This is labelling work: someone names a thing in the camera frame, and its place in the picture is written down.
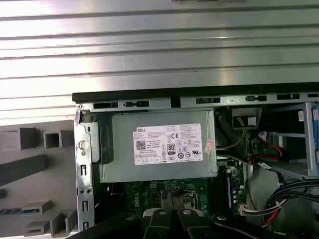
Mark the yellow wire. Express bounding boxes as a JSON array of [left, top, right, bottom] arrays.
[[216, 117, 247, 151]]

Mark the black open PC case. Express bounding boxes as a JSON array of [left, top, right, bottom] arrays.
[[71, 87, 319, 239]]

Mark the black cable bundle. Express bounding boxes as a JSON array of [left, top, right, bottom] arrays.
[[249, 179, 319, 226]]

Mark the metal CPU socket cover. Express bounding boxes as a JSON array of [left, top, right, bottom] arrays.
[[180, 191, 200, 211]]

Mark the metal drive cage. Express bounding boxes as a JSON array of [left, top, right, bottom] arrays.
[[259, 102, 319, 181]]

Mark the green motherboard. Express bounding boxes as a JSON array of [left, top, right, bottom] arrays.
[[124, 159, 248, 225]]

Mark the grey power supply unit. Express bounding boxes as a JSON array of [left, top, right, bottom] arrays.
[[99, 109, 218, 184]]

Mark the grey parts rack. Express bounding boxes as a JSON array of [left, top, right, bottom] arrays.
[[0, 119, 78, 239]]

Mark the blue drive carrier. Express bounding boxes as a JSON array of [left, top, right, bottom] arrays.
[[305, 102, 319, 175]]

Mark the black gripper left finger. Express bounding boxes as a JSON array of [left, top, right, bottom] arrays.
[[72, 191, 173, 239]]

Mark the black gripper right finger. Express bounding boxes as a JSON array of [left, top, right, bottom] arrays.
[[172, 192, 285, 239]]

